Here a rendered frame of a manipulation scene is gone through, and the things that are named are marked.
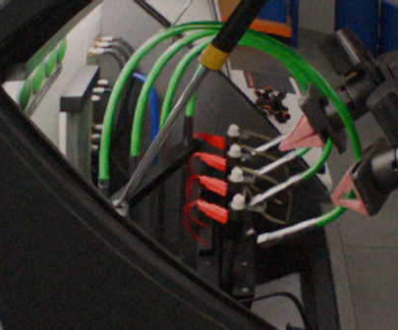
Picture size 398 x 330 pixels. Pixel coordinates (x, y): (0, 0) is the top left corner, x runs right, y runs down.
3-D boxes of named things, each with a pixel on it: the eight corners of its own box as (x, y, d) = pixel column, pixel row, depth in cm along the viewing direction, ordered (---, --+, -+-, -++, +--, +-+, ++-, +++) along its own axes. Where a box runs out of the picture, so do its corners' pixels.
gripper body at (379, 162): (347, 178, 62) (383, 160, 56) (375, 137, 68) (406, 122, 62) (368, 219, 63) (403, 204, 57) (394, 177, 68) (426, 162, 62)
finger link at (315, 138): (264, 112, 85) (310, 83, 80) (292, 150, 86) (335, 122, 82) (255, 130, 79) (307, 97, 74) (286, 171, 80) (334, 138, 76)
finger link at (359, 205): (312, 189, 70) (357, 168, 62) (337, 160, 74) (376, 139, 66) (335, 229, 70) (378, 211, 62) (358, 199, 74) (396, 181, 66)
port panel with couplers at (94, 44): (95, 179, 106) (104, 27, 91) (80, 177, 106) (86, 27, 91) (105, 146, 118) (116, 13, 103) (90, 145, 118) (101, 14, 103)
